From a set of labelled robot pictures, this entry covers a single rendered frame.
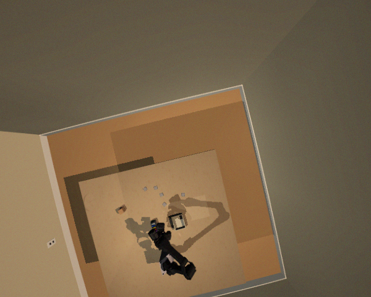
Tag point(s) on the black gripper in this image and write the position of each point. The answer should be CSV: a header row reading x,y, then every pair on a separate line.
x,y
160,228

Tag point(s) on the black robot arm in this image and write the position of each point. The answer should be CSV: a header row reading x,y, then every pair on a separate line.
x,y
162,243

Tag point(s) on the beige open-top tray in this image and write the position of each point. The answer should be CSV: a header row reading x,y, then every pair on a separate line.
x,y
178,221

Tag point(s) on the brown block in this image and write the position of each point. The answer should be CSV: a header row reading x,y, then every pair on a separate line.
x,y
122,210

